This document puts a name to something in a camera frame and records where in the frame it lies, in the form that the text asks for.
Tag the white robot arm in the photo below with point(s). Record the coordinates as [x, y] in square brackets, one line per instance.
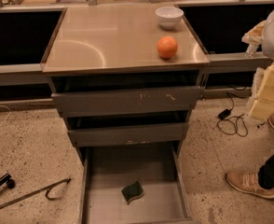
[267, 44]

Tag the tan left shoe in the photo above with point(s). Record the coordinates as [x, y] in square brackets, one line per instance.
[248, 183]

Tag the grey drawer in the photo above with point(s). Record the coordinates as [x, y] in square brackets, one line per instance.
[132, 101]
[107, 170]
[128, 135]

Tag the white bowl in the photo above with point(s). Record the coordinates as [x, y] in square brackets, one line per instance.
[168, 17]

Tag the clear plastic water bottle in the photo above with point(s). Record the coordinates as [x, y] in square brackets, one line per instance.
[252, 49]

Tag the grey drawer cabinet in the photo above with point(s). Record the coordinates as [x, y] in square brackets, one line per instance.
[114, 47]

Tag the grey top drawer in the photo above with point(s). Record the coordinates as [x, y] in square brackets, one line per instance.
[132, 101]

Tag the black caster leg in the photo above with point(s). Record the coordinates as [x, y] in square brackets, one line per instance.
[7, 179]

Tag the orange fruit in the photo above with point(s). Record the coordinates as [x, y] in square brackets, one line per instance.
[167, 47]

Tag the grey middle drawer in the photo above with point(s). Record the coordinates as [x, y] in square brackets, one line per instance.
[128, 135]

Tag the dark green sponge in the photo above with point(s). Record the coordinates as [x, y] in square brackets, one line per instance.
[132, 192]

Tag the metal hook rod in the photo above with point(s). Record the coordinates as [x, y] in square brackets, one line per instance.
[46, 189]

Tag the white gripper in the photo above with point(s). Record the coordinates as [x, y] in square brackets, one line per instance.
[263, 105]

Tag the grey bottom drawer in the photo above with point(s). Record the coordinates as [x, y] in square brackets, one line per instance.
[107, 170]

